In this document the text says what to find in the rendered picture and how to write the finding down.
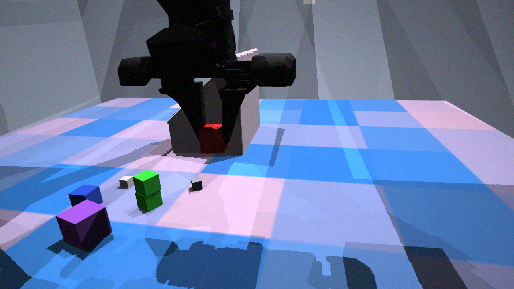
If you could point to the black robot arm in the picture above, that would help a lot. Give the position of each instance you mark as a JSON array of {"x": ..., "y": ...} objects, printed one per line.
[{"x": 191, "y": 48}]

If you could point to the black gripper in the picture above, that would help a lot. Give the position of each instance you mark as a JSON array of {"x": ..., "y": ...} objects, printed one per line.
[{"x": 264, "y": 70}]

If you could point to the green block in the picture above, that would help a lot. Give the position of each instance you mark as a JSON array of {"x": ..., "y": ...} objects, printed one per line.
[
  {"x": 147, "y": 183},
  {"x": 149, "y": 203}
]

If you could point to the purple block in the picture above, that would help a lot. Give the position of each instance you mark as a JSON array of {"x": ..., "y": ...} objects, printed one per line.
[{"x": 84, "y": 224}]

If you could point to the blue block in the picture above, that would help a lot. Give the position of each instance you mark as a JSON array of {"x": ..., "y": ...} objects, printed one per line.
[{"x": 89, "y": 192}]

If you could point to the red block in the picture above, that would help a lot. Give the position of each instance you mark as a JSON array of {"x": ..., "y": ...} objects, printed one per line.
[{"x": 211, "y": 139}]

